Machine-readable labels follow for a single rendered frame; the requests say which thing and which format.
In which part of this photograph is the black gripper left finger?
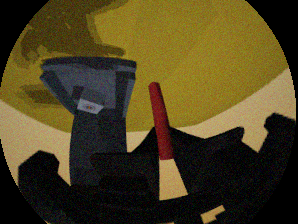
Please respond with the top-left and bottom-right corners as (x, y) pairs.
(89, 125), (160, 201)

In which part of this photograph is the red peg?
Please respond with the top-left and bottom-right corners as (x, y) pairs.
(149, 81), (176, 160)

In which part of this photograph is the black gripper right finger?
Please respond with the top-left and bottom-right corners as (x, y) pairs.
(170, 127), (245, 194)

